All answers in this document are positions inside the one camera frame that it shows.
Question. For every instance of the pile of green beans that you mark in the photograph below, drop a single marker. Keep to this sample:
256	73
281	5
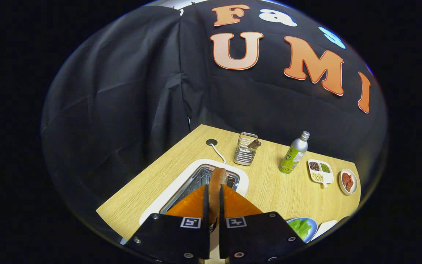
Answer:
325	168

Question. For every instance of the pile of pale beans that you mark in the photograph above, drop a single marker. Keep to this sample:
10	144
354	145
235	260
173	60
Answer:
317	177

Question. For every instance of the brown utensil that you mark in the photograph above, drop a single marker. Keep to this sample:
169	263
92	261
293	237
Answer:
254	144

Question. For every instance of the silver bottle green label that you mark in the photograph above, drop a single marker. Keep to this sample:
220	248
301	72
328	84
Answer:
293	154

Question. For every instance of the white round plate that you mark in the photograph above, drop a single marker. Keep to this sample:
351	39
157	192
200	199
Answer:
341	187

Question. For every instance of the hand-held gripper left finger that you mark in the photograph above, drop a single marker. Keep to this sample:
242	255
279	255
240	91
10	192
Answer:
174	238

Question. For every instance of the white toaster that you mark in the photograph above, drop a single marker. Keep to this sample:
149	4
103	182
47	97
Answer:
242	183

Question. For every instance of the red meat slice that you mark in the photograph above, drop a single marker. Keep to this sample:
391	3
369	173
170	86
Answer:
345	179
350	184

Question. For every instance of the white divided dish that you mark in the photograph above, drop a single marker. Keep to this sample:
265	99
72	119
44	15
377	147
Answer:
328	178

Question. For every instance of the green lettuce leaf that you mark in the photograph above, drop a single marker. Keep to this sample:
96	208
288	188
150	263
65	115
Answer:
300	227

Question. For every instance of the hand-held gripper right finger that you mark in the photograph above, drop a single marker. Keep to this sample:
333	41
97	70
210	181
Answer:
258	238

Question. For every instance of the blue round plate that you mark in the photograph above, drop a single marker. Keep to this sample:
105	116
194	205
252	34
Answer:
314	225

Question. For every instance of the toasted bread slice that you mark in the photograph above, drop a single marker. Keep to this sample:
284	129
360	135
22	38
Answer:
216	190

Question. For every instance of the pile of dark beans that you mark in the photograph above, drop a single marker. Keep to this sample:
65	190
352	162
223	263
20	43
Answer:
314	166

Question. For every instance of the white rectangular plate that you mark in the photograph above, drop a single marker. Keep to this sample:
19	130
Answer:
324	228

